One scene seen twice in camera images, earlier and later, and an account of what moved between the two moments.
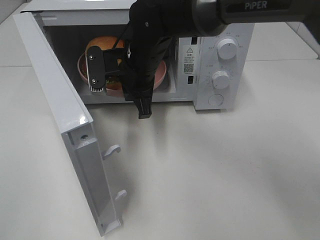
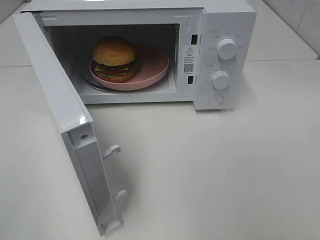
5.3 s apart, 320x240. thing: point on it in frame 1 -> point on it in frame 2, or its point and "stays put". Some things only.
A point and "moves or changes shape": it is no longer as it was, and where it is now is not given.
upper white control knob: (227, 48) stays put
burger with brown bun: (104, 42) moves or changes shape
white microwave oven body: (213, 71) stays put
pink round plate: (160, 71) moves or changes shape
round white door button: (215, 99) stays put
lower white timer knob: (220, 79) stays put
